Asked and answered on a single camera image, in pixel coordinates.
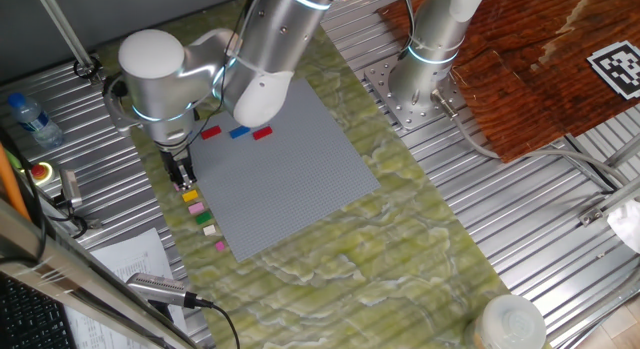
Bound red emergency stop button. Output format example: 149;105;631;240
19;161;55;186

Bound aluminium frame profile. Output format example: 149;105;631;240
563;132;640;228

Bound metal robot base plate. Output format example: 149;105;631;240
363;56;481;132

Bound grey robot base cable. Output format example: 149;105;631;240
430;87;631;188

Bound printed paper sheets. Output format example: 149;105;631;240
64;227;189;349

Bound black cable ring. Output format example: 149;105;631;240
73;56;104;81

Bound black camera cable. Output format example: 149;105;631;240
197;297;242;349

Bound silver camera on mount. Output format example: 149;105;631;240
58;167;85;210

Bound white plastic jar lid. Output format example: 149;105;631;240
469;293;548;349

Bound orange pole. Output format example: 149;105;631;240
0;141;31;223

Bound black table cable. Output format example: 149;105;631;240
22;153;90;263

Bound black white fiducial marker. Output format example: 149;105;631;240
586;40;640;101

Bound black keyboard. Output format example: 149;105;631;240
0;273;76;349

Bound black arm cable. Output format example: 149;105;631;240
102;0;266;155

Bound grey Lego baseplate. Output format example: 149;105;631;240
187;77;382;264

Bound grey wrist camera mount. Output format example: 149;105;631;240
101;72;139;136

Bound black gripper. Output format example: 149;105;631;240
159;146;198;191

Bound green marble pattern mat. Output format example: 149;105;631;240
96;0;554;349

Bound metal frame bar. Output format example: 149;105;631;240
0;198;201;349

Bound plastic water bottle blue cap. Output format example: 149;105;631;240
6;91;66;150

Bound aluminium stand pole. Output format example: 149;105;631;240
32;0;101;83

